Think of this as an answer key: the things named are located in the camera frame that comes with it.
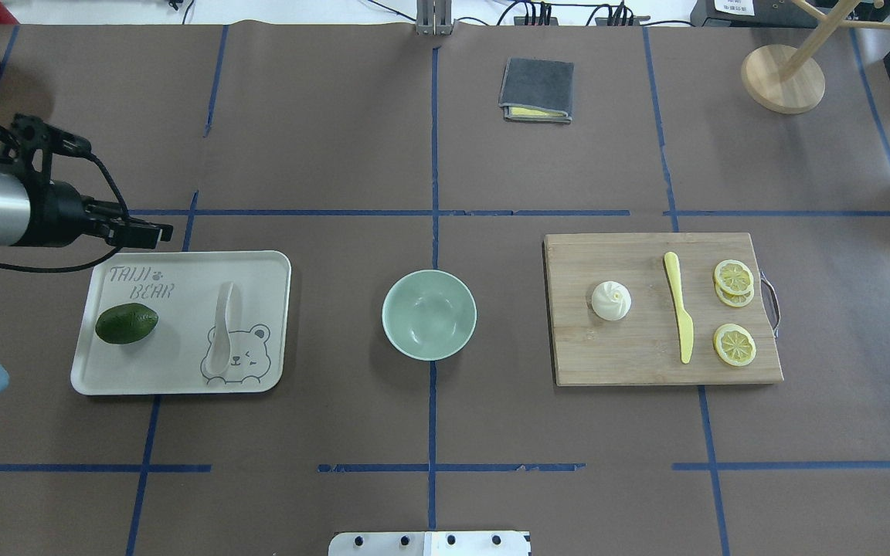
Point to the upper lemon slice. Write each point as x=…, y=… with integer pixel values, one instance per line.
x=734, y=278

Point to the white bear tray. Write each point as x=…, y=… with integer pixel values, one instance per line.
x=183, y=289

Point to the grey folded cloth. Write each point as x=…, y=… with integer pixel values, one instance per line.
x=537, y=90

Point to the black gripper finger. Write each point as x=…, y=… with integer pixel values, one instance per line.
x=137, y=234

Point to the lower lemon slice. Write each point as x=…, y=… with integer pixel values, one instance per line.
x=734, y=345

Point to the lemon slice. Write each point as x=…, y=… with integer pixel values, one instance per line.
x=734, y=345
x=734, y=278

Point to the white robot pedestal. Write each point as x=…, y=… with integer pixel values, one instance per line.
x=431, y=543

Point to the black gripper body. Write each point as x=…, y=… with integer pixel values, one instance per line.
x=59, y=214

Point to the yellow plastic knife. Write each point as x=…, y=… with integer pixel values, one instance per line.
x=685, y=324

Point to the wooden cutting board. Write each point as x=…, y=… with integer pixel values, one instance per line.
x=643, y=348

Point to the wooden mug tree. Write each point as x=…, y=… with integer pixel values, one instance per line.
x=787, y=79

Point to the white steamed bun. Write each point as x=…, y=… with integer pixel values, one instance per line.
x=611, y=301

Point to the green ceramic bowl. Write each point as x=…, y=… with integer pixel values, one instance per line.
x=429, y=315

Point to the green avocado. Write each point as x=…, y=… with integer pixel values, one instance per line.
x=126, y=324

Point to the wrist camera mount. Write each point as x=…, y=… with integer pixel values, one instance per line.
x=28, y=145

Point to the white ceramic spoon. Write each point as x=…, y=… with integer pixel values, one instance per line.
x=220, y=346

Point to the aluminium frame post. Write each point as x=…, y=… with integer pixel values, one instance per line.
x=434, y=18

